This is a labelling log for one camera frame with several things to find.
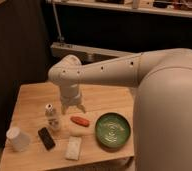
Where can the wooden table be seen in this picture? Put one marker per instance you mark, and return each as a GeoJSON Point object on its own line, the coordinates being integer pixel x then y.
{"type": "Point", "coordinates": [29, 116]}

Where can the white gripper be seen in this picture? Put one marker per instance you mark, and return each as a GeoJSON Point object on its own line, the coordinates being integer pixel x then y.
{"type": "Point", "coordinates": [70, 95]}

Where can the black phone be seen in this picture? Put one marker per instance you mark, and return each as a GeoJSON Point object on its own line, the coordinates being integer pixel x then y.
{"type": "Point", "coordinates": [46, 138]}

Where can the green round plate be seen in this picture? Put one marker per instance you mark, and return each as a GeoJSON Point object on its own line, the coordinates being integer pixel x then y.
{"type": "Point", "coordinates": [112, 130]}

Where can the orange carrot toy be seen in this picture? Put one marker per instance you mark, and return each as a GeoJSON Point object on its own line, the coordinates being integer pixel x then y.
{"type": "Point", "coordinates": [80, 121]}

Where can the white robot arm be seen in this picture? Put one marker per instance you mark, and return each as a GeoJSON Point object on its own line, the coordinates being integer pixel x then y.
{"type": "Point", "coordinates": [162, 115]}

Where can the clear plastic bottle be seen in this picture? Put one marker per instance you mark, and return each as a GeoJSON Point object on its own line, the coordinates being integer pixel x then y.
{"type": "Point", "coordinates": [52, 117]}

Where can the white sponge block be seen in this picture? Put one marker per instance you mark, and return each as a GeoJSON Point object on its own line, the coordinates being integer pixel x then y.
{"type": "Point", "coordinates": [73, 148]}

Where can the white plastic cup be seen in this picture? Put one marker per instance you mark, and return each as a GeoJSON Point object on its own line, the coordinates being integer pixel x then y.
{"type": "Point", "coordinates": [18, 139]}

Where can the wooden shelf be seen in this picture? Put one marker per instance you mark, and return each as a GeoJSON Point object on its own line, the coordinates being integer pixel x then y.
{"type": "Point", "coordinates": [139, 6]}

